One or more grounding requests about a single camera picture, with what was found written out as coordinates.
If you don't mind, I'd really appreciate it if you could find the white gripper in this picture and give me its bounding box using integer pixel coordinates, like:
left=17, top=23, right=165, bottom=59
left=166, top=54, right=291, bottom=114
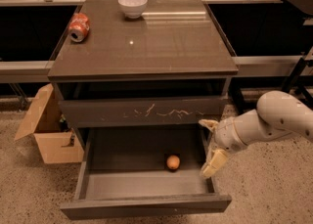
left=199, top=113, right=261, bottom=178

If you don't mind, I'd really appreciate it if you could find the orange fruit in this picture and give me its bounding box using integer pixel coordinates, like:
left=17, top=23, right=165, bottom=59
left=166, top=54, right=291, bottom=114
left=166, top=155, right=180, bottom=170

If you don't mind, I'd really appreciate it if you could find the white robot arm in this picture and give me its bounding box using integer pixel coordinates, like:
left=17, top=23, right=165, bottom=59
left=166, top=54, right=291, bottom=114
left=199, top=91, right=313, bottom=178

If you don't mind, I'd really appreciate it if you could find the scratched grey top drawer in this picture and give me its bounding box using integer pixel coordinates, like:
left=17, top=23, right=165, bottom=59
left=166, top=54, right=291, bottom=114
left=60, top=96, right=228, bottom=128

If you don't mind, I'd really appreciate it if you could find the open grey middle drawer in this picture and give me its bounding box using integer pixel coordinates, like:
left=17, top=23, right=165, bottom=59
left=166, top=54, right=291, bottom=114
left=61, top=124, right=232, bottom=220

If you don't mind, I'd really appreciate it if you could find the dark grey drawer cabinet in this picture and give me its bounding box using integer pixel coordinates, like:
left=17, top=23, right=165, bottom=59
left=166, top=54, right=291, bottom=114
left=49, top=0, right=238, bottom=142

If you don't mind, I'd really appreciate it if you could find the white ceramic bowl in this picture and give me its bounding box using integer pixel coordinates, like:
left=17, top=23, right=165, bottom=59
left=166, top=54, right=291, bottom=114
left=118, top=0, right=148, bottom=19

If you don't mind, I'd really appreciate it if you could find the open cardboard box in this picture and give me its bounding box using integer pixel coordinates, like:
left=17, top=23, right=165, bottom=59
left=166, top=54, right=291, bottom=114
left=15, top=84, right=84, bottom=164

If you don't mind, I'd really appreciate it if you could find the crushed red soda can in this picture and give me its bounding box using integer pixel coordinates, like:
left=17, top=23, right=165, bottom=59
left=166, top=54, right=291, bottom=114
left=68, top=13, right=90, bottom=42

